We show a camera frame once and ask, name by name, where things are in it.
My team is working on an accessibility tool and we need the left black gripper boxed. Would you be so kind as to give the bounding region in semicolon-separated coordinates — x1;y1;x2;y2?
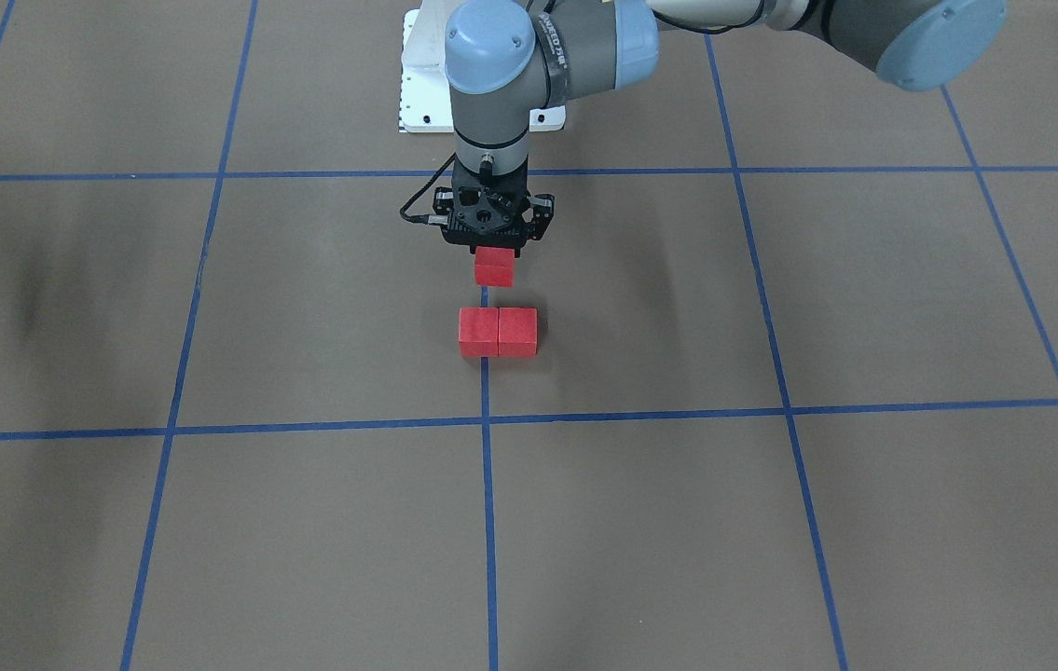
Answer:
433;164;555;253

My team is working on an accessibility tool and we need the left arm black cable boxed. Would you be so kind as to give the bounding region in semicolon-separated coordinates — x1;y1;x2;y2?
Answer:
398;155;457;226

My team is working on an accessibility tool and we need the red cube block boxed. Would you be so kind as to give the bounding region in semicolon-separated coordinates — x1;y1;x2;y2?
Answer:
473;247;517;288
496;307;540;360
457;307;500;358

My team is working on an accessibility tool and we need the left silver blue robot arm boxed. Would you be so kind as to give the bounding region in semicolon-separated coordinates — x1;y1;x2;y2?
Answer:
401;1;1009;253

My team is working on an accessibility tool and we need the white central pillar mount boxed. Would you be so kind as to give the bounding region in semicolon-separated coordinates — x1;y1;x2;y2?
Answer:
397;7;567;133

